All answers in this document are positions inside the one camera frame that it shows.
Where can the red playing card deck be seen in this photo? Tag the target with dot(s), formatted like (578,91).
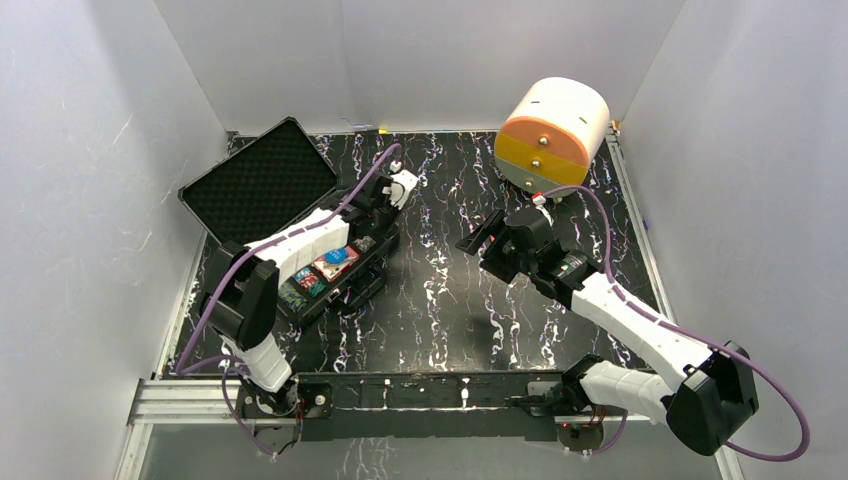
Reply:
(332,271)

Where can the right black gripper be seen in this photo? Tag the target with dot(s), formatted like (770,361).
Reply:
(473,241)

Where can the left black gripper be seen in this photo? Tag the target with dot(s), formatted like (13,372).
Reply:
(374,216)

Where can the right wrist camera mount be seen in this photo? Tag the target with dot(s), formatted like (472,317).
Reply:
(539,201)

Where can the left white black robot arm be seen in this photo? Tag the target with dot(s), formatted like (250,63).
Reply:
(241,299)

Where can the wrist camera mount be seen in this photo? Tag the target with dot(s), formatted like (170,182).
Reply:
(539,201)
(402,184)

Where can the orange blue chip row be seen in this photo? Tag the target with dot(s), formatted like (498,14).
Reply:
(364,244)

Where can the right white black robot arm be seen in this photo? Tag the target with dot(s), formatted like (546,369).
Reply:
(702,394)

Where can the black poker set case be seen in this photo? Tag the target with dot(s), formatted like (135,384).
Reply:
(272,182)

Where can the cyan chip row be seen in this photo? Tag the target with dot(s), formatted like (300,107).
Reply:
(309,283)

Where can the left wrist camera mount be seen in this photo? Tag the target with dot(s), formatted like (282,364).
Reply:
(402,184)

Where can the blue small blind button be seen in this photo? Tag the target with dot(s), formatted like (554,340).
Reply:
(336,256)

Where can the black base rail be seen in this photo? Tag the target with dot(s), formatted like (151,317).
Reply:
(325,406)

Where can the round pastel drawer cabinet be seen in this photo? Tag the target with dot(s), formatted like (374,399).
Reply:
(550,139)

